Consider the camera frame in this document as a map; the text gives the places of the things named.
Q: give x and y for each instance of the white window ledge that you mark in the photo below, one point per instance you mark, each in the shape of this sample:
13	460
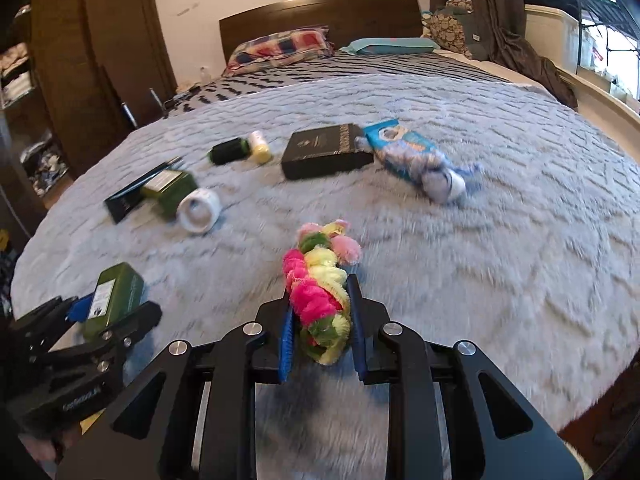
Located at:
600	97

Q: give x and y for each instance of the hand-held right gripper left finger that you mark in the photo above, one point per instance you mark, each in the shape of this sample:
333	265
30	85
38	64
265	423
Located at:
286	342

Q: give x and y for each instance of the patterned grey cushion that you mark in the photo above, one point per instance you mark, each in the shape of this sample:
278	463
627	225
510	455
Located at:
450	30

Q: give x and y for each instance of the yellow fluffy cloth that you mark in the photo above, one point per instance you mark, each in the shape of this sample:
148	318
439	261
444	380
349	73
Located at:
92	421
575	455

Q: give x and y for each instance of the white storage box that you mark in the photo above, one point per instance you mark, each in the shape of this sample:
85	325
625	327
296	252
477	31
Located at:
550	35

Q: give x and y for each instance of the pile of mixed clothes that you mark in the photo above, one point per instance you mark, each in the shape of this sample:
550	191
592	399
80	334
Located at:
42	165

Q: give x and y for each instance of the green rectangular box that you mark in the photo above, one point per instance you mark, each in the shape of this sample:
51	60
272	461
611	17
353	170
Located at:
117	295
172	192

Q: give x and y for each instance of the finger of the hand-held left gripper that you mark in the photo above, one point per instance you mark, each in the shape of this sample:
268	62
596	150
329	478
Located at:
77	308
137	317

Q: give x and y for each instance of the yellow thread spool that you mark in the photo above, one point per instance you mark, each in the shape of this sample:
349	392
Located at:
260	147

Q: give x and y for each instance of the white tape roll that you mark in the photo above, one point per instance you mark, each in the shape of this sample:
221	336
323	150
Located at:
199	211

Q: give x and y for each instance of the brown curtain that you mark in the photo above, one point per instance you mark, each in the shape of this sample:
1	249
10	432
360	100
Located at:
505	10

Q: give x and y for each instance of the brown wooden wardrobe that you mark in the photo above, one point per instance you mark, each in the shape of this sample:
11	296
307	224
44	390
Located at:
75	60

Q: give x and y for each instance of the plaid pillow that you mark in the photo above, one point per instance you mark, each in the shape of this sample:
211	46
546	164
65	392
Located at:
280	47

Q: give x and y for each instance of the dark wooden headboard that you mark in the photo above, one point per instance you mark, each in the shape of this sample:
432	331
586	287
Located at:
320	12

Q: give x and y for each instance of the folded white clothes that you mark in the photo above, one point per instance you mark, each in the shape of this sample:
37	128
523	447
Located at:
15	87

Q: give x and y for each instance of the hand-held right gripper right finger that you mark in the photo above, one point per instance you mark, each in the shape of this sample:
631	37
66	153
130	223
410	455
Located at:
356	340

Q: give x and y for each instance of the colourful fluffy scrunchie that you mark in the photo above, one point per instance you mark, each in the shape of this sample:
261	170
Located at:
315	290

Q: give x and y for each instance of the black cardboard box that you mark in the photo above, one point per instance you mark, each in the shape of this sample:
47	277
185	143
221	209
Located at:
325	152

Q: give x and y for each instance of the teal pillow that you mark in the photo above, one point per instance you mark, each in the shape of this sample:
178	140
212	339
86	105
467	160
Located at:
390	46

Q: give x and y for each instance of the blue squeezed tube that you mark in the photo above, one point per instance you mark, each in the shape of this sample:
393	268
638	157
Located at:
410	155

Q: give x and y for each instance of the black striped bed sheet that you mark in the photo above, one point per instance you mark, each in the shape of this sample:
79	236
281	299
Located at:
400	67

